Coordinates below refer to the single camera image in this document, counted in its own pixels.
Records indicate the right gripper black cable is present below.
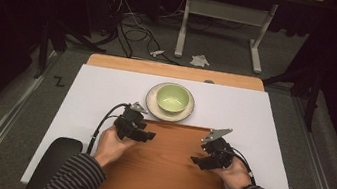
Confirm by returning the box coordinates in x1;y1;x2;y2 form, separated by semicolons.
225;146;262;186

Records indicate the person's left hand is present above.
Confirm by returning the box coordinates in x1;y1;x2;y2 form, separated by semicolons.
92;123;139;172

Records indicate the black metal stand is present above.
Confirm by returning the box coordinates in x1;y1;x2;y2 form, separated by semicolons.
255;55;327;134
31;18;111;90

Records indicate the white table mat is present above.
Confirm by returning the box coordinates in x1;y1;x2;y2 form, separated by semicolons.
20;57;315;189

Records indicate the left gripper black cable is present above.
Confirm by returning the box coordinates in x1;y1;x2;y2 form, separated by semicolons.
85;98;131;160

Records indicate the green bowl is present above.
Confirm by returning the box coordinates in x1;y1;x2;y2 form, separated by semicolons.
154;81;192;116

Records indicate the cream plate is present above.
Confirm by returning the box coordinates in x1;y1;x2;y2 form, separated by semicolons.
142;78;198;126

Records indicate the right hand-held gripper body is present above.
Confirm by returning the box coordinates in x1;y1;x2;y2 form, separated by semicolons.
196;124;239;171

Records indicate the black chair armrest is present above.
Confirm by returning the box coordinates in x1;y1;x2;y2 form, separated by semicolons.
23;132;85;189

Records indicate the wooden tray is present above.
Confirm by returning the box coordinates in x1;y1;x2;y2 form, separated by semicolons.
97;113;237;189

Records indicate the crumpled white paper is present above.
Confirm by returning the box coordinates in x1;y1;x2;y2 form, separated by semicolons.
189;52;212;69

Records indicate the white metal table frame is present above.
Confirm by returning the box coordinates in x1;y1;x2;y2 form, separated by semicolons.
172;0;280;77

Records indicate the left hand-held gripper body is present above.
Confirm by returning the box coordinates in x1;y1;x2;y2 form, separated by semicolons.
111;98;151;144

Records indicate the person's right hand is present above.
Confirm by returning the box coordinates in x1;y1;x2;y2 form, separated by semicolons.
208;153;256;189

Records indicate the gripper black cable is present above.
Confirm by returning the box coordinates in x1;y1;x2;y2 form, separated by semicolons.
225;146;262;186
85;98;131;160

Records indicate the small white floor scrap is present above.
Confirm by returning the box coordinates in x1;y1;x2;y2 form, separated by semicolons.
149;47;166;59

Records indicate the bundle of floor cables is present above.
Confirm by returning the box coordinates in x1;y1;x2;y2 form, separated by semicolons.
96;0;192;67

